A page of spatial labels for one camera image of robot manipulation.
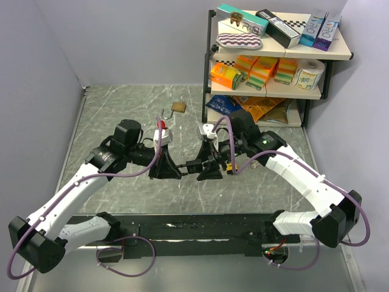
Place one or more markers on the left sponge pack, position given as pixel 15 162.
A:
pixel 244 64

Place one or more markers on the black and beige shelf rack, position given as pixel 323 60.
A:
pixel 298 116

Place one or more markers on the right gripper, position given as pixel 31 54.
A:
pixel 212 171

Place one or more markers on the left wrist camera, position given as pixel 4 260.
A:
pixel 167 136

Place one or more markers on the pink striped sleep mask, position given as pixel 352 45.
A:
pixel 239 41

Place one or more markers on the black and white box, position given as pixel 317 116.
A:
pixel 277 29

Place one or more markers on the middle sponge pack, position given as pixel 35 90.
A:
pixel 261 71

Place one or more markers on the orange carton box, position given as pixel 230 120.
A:
pixel 225 75

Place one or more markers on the blue snack bag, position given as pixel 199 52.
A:
pixel 223 104

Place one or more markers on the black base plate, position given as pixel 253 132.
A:
pixel 197 234

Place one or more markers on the yellow padlock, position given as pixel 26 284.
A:
pixel 231 168

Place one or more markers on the orange snack bag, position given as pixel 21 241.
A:
pixel 257 106

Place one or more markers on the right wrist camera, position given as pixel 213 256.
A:
pixel 207 133

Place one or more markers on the right sponge pack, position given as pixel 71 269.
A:
pixel 285 70

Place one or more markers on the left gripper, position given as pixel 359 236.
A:
pixel 164 166

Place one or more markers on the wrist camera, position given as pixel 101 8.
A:
pixel 167 136
pixel 207 133

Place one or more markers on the teal toothpaste box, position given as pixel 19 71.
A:
pixel 241 21

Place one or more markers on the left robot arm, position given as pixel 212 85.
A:
pixel 45 237

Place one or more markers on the black padlock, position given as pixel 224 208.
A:
pixel 193 166

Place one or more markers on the brass padlock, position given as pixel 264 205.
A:
pixel 177 107

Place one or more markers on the toilet paper roll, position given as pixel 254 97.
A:
pixel 308 74

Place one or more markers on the purple toothpaste box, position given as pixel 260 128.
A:
pixel 327 32

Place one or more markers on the brown snack bag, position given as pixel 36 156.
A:
pixel 279 113

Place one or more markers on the blue toothpaste box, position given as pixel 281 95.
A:
pixel 312 27

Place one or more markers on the sponge pack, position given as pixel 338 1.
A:
pixel 285 70
pixel 261 71
pixel 244 64

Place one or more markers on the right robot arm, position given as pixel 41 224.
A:
pixel 335 212

